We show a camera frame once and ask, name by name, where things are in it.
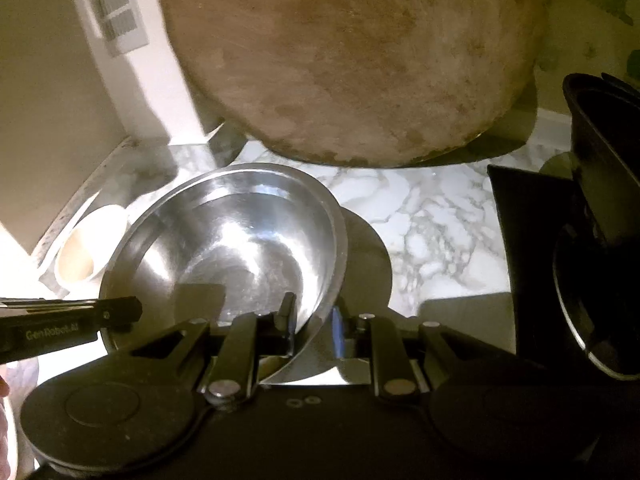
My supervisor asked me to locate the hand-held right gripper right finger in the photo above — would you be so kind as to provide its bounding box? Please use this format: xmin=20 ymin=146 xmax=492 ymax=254
xmin=330 ymin=306 xmax=501 ymax=405

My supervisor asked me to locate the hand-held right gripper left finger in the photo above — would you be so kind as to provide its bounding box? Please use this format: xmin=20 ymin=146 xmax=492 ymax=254
xmin=130 ymin=292 xmax=299 ymax=405

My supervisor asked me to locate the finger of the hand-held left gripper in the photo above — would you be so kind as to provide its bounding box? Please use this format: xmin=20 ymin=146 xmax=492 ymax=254
xmin=97 ymin=296 xmax=144 ymax=335

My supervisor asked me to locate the cream bowl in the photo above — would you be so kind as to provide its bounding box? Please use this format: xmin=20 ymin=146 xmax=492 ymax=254
xmin=54 ymin=205 xmax=126 ymax=296

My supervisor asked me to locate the stainless steel bowl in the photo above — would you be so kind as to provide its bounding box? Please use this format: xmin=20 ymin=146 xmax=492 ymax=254
xmin=99 ymin=162 xmax=348 ymax=386

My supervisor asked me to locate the person's left hand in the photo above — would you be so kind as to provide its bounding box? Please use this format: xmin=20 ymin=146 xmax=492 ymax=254
xmin=0 ymin=364 xmax=40 ymax=466

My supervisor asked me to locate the round wooden cutting board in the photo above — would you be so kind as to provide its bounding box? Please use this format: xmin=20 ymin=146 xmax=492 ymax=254
xmin=160 ymin=0 xmax=546 ymax=168

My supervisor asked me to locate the black pot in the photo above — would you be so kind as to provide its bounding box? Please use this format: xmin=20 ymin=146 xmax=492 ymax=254
xmin=552 ymin=72 xmax=640 ymax=381

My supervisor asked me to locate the white vent grille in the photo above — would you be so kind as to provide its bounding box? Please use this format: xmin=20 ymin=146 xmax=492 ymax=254
xmin=65 ymin=0 xmax=151 ymax=57

